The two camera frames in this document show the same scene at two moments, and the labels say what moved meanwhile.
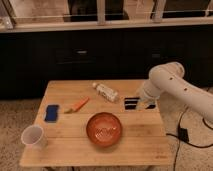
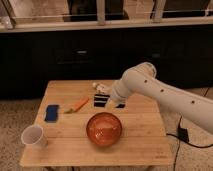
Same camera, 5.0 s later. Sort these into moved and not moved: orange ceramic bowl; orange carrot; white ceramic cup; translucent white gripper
Moved: translucent white gripper
Not moved: white ceramic cup; orange ceramic bowl; orange carrot
